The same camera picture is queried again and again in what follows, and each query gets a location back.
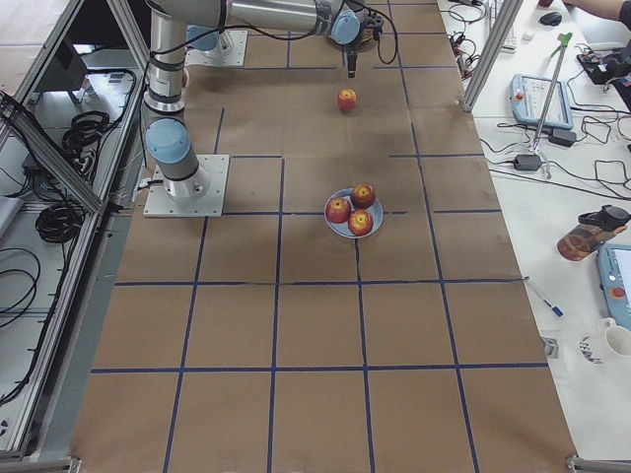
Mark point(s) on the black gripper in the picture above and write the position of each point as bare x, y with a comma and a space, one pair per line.
351, 52

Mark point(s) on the red yellow striped apple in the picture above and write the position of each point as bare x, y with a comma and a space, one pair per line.
346, 100

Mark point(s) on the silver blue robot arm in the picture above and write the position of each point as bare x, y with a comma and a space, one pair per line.
166, 137

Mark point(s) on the round woven wicker basket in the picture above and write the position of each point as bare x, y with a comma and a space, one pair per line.
365, 44

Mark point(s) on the red apple on plate back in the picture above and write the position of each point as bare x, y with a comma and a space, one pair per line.
363, 195

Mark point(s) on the red apple on plate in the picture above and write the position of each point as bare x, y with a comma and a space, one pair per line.
363, 195
337, 210
360, 223

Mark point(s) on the red apple on plate left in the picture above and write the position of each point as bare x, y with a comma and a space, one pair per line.
337, 210

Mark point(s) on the light blue round plate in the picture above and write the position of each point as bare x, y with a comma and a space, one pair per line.
342, 229

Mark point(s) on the red apple on plate front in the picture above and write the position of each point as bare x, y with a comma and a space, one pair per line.
360, 223

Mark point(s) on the white keyboard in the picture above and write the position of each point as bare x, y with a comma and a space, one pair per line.
495, 8

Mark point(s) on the blue teach pendant tablet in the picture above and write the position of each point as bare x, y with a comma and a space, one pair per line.
527, 99

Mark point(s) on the black power adapter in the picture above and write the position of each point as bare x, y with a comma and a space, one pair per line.
527, 162

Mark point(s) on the black computer mouse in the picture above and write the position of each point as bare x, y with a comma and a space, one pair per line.
551, 19

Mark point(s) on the long metal rod tool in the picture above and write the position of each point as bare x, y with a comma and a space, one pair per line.
560, 51

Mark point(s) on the brown water bottle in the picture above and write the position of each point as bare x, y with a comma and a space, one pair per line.
593, 230

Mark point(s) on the brown paper table cover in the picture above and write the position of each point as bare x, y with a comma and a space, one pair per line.
261, 341

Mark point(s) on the blue white pen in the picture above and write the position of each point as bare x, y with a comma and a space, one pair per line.
543, 297

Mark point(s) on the white mug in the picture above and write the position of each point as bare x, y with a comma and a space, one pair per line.
608, 343

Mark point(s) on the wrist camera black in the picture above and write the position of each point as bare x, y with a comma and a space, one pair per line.
374, 25

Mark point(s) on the aluminium frame post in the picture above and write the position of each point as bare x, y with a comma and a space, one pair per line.
491, 49

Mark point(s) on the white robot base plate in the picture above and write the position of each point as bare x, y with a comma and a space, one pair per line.
202, 195

